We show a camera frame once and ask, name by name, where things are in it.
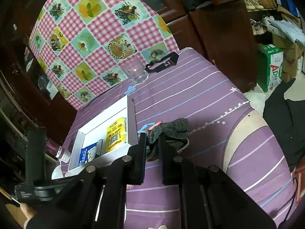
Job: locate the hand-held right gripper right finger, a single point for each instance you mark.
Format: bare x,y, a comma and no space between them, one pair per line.
162,152

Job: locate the blue plastic sock clip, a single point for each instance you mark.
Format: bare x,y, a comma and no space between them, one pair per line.
144,127

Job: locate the pink checked printed cloth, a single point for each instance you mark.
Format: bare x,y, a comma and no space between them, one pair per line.
95,28

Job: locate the wooden shoe rack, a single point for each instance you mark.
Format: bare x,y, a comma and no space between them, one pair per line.
262,10

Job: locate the white plastic bag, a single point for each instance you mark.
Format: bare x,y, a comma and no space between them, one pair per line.
256,102

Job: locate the person's dark jacket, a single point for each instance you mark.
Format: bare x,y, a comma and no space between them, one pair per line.
286,124

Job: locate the black plastic clip bracket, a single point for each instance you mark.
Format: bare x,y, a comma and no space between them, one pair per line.
166,60

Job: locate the green and white carton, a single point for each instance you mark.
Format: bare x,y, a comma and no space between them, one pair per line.
271,69

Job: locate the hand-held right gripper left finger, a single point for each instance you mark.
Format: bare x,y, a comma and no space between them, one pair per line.
143,148

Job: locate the blue cartoon printed packet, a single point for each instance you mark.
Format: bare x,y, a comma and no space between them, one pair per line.
88,155

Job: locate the person's left hand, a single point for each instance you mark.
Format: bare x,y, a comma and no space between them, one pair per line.
26,211

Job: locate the purple striped tablecloth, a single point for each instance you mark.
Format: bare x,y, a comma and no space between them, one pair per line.
190,95

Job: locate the purple canister with white label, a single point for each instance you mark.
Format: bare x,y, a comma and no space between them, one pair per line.
57,150

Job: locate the brown wooden cabinet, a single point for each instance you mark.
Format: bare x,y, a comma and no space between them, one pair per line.
221,47

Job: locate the glass door cabinet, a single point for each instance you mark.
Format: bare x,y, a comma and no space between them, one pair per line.
14,133

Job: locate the yellow printed packet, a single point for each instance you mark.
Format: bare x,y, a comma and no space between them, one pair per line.
116,133

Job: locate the grey plaid socks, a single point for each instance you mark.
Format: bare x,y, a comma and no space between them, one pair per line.
171,128

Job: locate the white cardboard box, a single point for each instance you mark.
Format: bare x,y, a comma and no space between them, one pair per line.
104,118

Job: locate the clear glass cup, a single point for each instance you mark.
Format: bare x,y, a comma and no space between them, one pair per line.
136,74

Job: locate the red plastic sock clip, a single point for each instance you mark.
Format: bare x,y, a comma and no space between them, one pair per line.
156,124

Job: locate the light blue plastic bag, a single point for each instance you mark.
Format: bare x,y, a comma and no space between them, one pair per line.
286,29

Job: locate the reddish brown bag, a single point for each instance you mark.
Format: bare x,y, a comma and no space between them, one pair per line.
300,183

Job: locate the pile of cardboard boxes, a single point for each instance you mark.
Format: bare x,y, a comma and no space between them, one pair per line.
289,52

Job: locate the rows of assorted shoes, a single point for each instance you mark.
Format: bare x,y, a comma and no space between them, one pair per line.
258,3

